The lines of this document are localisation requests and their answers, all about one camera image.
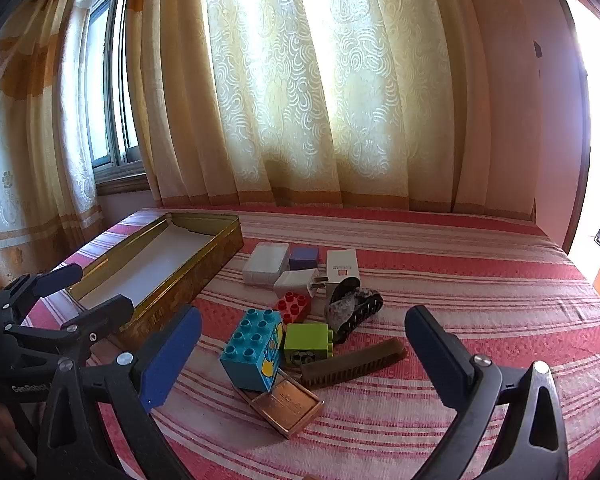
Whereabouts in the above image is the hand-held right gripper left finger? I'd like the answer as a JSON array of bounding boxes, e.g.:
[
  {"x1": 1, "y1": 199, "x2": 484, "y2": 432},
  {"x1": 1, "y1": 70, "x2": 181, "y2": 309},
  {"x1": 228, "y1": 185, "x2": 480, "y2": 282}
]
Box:
[{"x1": 36, "y1": 304, "x2": 203, "y2": 480}]

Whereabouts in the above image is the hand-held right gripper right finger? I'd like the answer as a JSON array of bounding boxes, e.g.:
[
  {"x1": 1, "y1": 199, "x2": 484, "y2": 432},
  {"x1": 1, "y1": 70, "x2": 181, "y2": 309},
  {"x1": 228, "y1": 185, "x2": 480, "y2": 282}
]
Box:
[{"x1": 404, "y1": 304, "x2": 571, "y2": 480}]

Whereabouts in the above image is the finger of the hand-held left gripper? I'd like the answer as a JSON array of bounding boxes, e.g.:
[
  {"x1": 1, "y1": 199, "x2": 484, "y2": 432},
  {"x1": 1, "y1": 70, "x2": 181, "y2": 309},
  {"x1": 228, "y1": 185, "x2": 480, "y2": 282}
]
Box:
[
  {"x1": 4, "y1": 295, "x2": 135, "y2": 361},
  {"x1": 0, "y1": 263, "x2": 84, "y2": 321}
]

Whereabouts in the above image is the blue building block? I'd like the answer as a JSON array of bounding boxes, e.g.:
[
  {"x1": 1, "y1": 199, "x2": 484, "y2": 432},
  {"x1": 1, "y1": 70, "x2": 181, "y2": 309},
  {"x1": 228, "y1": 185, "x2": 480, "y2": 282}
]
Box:
[{"x1": 220, "y1": 308, "x2": 285, "y2": 393}]

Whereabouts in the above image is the gold tin box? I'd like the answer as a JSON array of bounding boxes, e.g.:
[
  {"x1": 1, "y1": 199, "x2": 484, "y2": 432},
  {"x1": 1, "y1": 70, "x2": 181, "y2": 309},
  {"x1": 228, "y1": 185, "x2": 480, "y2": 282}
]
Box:
[{"x1": 62, "y1": 212, "x2": 245, "y2": 351}]

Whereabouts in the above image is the black sequined hair clip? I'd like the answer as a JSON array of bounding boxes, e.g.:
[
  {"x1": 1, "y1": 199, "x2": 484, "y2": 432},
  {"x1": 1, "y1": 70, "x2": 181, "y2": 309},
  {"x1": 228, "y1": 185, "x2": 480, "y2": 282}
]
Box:
[{"x1": 325, "y1": 282, "x2": 385, "y2": 345}]

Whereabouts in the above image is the red building block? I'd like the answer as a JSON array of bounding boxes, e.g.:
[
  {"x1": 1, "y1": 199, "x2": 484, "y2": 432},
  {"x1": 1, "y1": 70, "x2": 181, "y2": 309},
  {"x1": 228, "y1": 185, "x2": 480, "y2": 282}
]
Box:
[{"x1": 275, "y1": 291, "x2": 312, "y2": 325}]

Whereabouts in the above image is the translucent white plastic case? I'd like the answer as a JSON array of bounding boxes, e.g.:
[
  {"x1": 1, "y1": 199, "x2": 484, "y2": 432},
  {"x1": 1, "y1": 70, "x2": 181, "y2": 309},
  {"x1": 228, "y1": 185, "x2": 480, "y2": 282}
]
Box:
[{"x1": 242, "y1": 242, "x2": 291, "y2": 288}]

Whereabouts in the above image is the purple block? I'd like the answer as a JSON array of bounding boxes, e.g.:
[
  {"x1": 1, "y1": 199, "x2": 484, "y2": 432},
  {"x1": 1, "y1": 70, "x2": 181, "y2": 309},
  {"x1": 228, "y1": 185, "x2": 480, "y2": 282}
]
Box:
[{"x1": 288, "y1": 246, "x2": 321, "y2": 272}]

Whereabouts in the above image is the person's left hand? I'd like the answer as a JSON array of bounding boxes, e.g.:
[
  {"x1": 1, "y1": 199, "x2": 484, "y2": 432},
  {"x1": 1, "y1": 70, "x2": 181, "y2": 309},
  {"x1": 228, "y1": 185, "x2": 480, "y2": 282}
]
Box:
[{"x1": 0, "y1": 402, "x2": 33, "y2": 476}]

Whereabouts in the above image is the brown wooden comb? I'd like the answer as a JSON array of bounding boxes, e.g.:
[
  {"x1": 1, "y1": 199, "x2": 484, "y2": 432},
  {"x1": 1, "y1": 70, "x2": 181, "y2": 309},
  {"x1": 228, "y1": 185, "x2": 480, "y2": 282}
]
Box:
[{"x1": 300, "y1": 337, "x2": 408, "y2": 390}]

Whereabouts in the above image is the red striped bed sheet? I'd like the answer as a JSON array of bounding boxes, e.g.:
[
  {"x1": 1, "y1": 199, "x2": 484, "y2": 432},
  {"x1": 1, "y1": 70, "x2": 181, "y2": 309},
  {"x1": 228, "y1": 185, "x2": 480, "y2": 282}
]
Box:
[{"x1": 22, "y1": 205, "x2": 600, "y2": 480}]

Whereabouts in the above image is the wooden window sill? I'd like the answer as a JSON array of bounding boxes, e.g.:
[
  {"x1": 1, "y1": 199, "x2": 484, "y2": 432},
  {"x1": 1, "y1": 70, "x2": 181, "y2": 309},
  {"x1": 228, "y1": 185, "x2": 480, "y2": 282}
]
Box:
[{"x1": 95, "y1": 161, "x2": 151, "y2": 197}]

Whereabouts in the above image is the copper-coloured flat box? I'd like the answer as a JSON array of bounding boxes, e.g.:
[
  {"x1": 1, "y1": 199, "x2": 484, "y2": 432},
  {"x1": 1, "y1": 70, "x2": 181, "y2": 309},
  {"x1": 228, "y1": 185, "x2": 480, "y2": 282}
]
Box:
[{"x1": 237, "y1": 367, "x2": 326, "y2": 441}]

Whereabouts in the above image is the green building block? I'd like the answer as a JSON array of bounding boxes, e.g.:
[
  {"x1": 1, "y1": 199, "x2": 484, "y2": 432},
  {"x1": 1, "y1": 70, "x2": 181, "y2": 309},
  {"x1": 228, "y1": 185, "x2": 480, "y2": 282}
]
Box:
[{"x1": 282, "y1": 322, "x2": 333, "y2": 368}]

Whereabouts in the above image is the white box with red label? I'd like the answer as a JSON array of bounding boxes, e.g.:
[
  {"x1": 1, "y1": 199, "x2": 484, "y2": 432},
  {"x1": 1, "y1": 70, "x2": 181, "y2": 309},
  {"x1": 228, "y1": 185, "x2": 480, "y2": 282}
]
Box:
[{"x1": 326, "y1": 249, "x2": 361, "y2": 291}]

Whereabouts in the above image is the white charger plug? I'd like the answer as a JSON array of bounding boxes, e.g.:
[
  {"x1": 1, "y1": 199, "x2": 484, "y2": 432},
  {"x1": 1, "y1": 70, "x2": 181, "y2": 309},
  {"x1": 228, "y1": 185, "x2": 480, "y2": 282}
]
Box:
[{"x1": 273, "y1": 267, "x2": 329, "y2": 301}]

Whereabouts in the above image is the narrow cream patterned curtain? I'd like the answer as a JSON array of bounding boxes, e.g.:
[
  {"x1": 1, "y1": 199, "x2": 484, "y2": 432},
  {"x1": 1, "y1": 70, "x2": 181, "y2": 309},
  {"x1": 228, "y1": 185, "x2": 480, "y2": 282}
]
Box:
[{"x1": 0, "y1": 0, "x2": 106, "y2": 291}]

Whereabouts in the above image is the wide cream patterned curtain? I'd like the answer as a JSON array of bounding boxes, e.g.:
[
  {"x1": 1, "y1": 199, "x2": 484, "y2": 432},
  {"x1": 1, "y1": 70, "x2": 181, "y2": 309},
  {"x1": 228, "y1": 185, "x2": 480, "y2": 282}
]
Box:
[{"x1": 125, "y1": 0, "x2": 536, "y2": 221}]

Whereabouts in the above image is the window with metal frame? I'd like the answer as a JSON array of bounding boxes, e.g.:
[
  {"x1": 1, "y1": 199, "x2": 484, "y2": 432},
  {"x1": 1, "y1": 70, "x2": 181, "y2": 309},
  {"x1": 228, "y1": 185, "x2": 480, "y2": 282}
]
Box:
[{"x1": 82, "y1": 0, "x2": 146, "y2": 176}]

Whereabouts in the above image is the dark wooden door frame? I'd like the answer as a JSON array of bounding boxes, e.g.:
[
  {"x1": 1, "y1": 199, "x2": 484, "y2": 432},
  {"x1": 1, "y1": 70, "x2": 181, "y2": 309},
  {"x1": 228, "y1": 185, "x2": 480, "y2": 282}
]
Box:
[{"x1": 545, "y1": 0, "x2": 600, "y2": 256}]

